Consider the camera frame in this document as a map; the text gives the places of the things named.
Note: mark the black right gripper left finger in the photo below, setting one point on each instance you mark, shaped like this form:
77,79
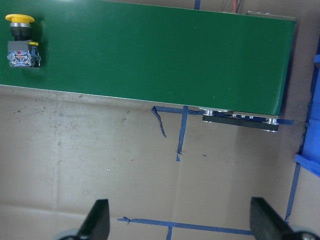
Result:
96,226

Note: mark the blue destination bin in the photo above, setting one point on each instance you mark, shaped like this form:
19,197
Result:
309,158

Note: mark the yellow push button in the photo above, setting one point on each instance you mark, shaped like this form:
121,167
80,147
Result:
23,52

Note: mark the green conveyor belt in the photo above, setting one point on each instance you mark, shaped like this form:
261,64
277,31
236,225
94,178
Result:
231,66

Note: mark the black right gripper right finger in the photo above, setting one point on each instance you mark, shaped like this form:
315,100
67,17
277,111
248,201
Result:
265,223

